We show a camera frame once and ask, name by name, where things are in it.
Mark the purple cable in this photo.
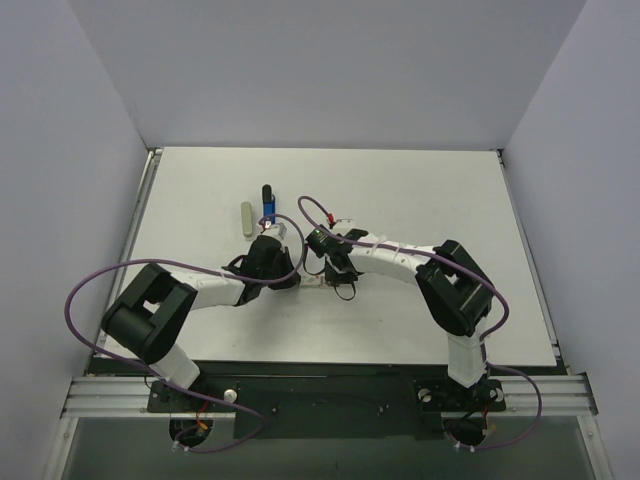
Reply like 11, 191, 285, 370
65, 213, 309, 454
297, 195, 544, 454

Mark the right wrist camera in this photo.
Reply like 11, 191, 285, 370
327, 214, 356, 236

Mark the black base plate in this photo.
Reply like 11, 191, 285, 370
139, 356, 516, 443

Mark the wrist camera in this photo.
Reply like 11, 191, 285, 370
327, 214, 356, 236
260, 223, 287, 243

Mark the white staple box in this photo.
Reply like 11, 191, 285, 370
299, 275, 325, 288

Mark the beige white stapler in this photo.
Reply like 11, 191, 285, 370
241, 201, 254, 238

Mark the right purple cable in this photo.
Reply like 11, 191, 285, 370
297, 195, 544, 454

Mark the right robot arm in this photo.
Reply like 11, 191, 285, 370
306, 226, 494, 409

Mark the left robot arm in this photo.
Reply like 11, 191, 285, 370
101, 235, 301, 412

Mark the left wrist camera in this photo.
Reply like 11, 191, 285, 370
260, 223, 287, 243

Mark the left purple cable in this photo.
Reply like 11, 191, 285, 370
65, 213, 309, 454

